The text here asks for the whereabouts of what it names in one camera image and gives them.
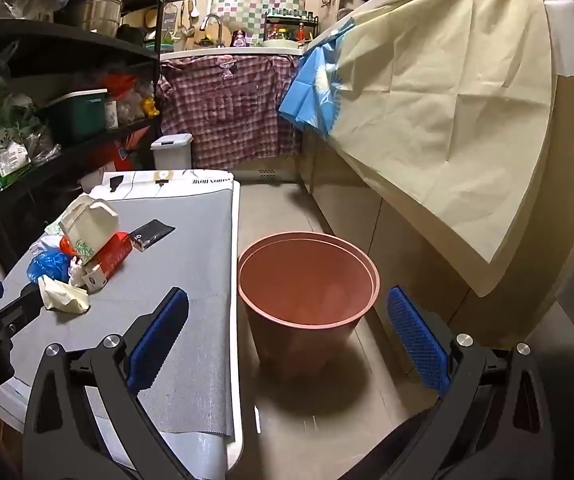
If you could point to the white tissue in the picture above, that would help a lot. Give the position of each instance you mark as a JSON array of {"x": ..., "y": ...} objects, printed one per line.
[{"x": 62, "y": 297}]

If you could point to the metal pot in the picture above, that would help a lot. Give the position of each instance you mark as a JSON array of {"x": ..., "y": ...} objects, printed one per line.
[{"x": 99, "y": 7}]

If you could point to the green storage box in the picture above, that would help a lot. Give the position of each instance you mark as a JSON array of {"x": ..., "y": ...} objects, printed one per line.
[{"x": 77, "y": 115}]

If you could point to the blue plastic bag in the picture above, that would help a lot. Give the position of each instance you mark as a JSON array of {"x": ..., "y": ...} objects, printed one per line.
[{"x": 47, "y": 265}]

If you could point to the white printed table cloth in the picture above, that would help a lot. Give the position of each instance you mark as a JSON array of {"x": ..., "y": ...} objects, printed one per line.
[{"x": 167, "y": 180}]

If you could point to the green white food bag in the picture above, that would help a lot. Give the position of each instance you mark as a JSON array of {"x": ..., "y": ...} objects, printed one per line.
[{"x": 9, "y": 165}]

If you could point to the beige cloth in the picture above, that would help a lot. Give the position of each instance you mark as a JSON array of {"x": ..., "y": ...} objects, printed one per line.
[{"x": 442, "y": 110}]

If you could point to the pink plastic bin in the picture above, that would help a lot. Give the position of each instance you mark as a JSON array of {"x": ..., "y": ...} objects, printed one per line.
[{"x": 307, "y": 285}]

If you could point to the yellow toy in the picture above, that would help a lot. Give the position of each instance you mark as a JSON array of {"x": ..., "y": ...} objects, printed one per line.
[{"x": 149, "y": 107}]

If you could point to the red paper packet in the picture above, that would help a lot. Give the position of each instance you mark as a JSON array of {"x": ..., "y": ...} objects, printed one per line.
[{"x": 112, "y": 255}]

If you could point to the green white pouch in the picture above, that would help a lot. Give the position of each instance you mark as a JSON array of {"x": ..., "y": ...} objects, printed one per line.
[{"x": 52, "y": 228}]

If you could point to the blue printed cloth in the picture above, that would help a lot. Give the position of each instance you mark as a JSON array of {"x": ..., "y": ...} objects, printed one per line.
[{"x": 312, "y": 95}]

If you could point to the orange plastic bag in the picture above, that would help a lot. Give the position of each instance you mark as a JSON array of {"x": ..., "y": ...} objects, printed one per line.
[{"x": 67, "y": 245}]

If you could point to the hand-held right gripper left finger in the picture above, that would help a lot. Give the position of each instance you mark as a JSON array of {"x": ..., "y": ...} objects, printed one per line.
[{"x": 159, "y": 340}]

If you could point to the grey table mat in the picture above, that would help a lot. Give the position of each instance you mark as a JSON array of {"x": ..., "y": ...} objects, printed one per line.
[{"x": 167, "y": 270}]

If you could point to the black packet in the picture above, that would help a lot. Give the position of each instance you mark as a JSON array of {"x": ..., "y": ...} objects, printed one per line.
[{"x": 152, "y": 234}]

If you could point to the clear bag of dried goods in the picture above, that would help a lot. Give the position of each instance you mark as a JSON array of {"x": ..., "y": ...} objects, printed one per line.
[{"x": 42, "y": 145}]

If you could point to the glass jar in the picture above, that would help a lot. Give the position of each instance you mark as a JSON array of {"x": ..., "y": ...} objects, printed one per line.
[{"x": 111, "y": 115}]

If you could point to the plaid shirt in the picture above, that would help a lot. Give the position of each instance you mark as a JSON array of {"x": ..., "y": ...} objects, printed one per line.
[{"x": 227, "y": 110}]

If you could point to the white pedal bin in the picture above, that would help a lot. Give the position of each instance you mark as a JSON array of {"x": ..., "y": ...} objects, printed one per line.
[{"x": 172, "y": 152}]

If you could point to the white paper carton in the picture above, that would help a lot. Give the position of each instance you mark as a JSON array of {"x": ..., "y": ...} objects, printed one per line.
[{"x": 89, "y": 220}]

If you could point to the black shelf rack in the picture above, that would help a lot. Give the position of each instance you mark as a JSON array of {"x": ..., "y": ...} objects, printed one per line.
[{"x": 67, "y": 42}]

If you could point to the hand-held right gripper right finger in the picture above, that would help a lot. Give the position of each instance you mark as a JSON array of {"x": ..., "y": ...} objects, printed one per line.
[{"x": 417, "y": 340}]

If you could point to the black spice rack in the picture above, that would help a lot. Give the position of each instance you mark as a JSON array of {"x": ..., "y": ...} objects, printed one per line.
[{"x": 289, "y": 27}]

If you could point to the metal faucet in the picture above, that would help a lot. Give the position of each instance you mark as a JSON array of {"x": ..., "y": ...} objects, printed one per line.
[{"x": 210, "y": 19}]

